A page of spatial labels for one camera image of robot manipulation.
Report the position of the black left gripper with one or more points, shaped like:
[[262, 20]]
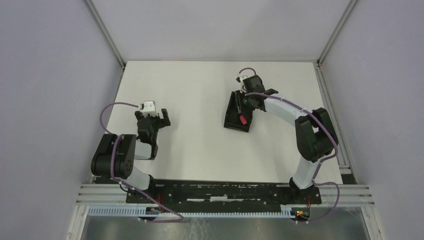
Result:
[[166, 120]]

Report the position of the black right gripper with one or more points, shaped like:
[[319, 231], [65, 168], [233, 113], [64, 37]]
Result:
[[252, 108]]

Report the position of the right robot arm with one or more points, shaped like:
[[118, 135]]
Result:
[[315, 136]]

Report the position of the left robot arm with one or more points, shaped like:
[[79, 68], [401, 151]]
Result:
[[118, 156]]

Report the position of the black plastic bin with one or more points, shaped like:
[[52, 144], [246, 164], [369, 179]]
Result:
[[231, 119]]

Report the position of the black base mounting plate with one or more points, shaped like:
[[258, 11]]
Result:
[[175, 191]]

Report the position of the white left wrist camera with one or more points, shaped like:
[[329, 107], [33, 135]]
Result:
[[148, 109]]

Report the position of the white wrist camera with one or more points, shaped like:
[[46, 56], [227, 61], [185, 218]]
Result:
[[240, 79], [148, 109]]

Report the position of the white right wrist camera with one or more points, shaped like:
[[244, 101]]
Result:
[[240, 79]]

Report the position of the right aluminium corner post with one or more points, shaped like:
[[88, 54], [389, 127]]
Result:
[[338, 28]]

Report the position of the aluminium corner post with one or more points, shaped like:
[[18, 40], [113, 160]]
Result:
[[105, 32], [338, 28]]

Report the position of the left aluminium corner post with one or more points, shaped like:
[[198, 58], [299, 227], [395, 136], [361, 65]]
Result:
[[105, 32]]

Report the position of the white slotted cable duct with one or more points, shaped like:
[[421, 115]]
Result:
[[151, 212]]

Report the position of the aluminium rail frame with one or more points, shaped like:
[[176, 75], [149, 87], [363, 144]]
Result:
[[350, 195]]

